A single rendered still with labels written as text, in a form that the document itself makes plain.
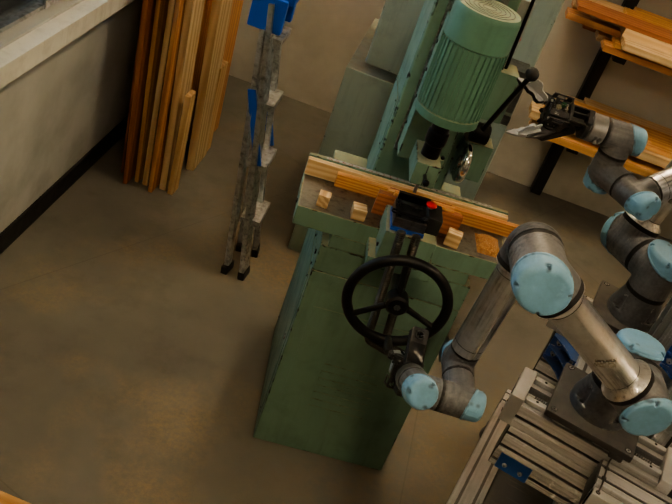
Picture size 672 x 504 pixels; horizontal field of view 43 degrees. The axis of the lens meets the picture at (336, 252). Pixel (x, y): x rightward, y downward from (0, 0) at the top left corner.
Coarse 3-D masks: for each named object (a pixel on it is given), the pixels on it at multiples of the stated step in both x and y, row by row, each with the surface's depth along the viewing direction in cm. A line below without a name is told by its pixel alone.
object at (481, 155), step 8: (464, 136) 250; (472, 144) 248; (480, 144) 248; (488, 144) 250; (456, 152) 254; (480, 152) 249; (488, 152) 249; (472, 160) 251; (480, 160) 251; (488, 160) 252; (472, 168) 253; (480, 168) 252; (472, 176) 254; (480, 176) 254
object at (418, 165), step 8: (416, 144) 239; (416, 152) 235; (416, 160) 232; (424, 160) 232; (432, 160) 233; (416, 168) 231; (424, 168) 231; (432, 168) 231; (440, 168) 231; (416, 176) 233; (432, 176) 232; (416, 184) 234; (432, 184) 234
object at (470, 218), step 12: (336, 180) 240; (348, 180) 239; (360, 180) 240; (360, 192) 241; (372, 192) 241; (468, 216) 243; (480, 216) 243; (480, 228) 245; (492, 228) 245; (504, 228) 245
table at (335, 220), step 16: (304, 176) 240; (304, 192) 233; (336, 192) 238; (352, 192) 241; (304, 208) 227; (320, 208) 229; (336, 208) 231; (368, 208) 236; (304, 224) 230; (320, 224) 230; (336, 224) 230; (352, 224) 229; (368, 224) 230; (368, 240) 229; (464, 240) 238; (368, 256) 223; (432, 256) 233; (448, 256) 233; (464, 256) 232; (480, 256) 233; (400, 272) 225; (416, 272) 225; (464, 272) 235; (480, 272) 235
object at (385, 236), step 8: (384, 216) 227; (384, 224) 223; (384, 232) 219; (392, 232) 219; (376, 240) 229; (384, 240) 220; (392, 240) 220; (408, 240) 219; (424, 240) 220; (432, 240) 221; (376, 248) 225; (384, 248) 221; (424, 248) 221; (432, 248) 220; (376, 256) 223; (416, 256) 222; (424, 256) 222
